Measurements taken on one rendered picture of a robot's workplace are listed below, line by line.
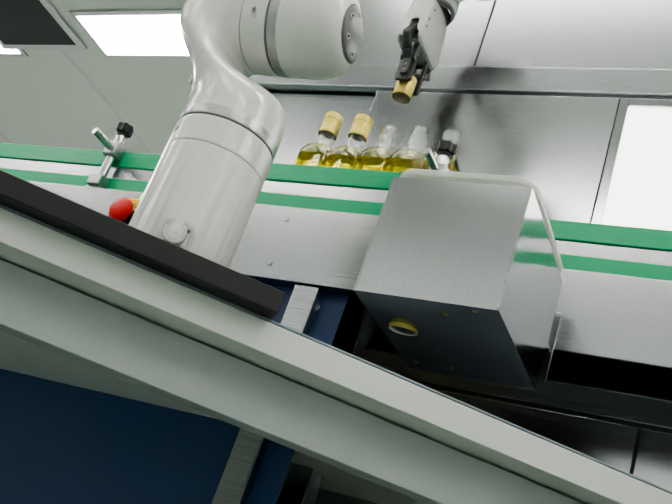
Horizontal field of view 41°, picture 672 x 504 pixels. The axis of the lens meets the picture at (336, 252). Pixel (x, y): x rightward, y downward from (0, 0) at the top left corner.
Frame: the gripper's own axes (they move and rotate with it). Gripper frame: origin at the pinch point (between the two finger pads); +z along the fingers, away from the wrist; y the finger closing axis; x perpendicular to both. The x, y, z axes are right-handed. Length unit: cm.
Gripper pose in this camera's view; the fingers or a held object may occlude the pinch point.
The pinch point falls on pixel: (408, 78)
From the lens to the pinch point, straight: 165.9
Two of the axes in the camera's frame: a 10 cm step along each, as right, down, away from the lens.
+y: -3.5, -5.0, -7.9
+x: 8.8, 1.1, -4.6
